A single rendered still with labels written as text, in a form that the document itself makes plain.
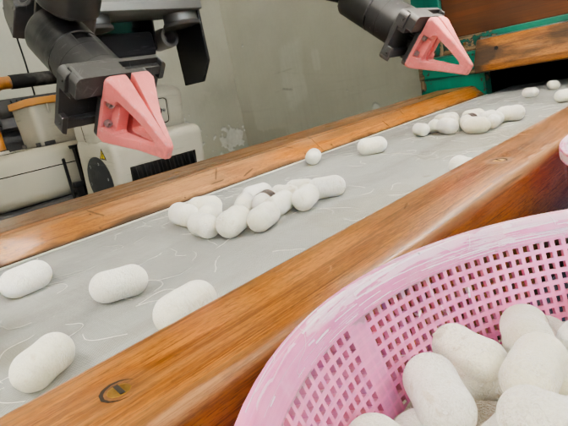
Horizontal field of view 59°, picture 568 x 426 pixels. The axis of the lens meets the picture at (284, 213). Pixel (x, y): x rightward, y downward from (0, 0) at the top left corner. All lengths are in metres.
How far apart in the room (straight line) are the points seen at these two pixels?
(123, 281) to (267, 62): 2.68
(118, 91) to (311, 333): 0.34
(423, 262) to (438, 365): 0.05
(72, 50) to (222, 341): 0.39
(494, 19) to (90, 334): 1.10
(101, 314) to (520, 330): 0.22
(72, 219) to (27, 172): 0.76
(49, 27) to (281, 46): 2.36
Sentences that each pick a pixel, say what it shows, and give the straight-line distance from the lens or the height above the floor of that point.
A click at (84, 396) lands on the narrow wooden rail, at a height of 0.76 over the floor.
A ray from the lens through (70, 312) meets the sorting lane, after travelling 0.33.
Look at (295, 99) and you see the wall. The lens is 2.84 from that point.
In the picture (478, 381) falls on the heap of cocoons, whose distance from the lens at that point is 0.20.
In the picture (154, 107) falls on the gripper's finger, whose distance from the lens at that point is 0.47.
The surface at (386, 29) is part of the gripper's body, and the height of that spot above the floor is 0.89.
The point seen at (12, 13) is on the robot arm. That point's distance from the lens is 0.61.
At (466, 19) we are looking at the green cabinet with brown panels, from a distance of 1.27.
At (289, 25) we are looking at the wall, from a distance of 2.81.
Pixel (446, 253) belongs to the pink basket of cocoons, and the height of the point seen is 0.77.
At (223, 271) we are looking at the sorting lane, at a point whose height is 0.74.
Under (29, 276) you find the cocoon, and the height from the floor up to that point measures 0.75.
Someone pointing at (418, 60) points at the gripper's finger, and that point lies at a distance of 0.70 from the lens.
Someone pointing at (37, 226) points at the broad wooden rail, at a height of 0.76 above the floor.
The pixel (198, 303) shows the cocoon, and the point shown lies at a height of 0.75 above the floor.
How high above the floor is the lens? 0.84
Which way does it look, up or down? 14 degrees down
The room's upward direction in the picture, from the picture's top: 11 degrees counter-clockwise
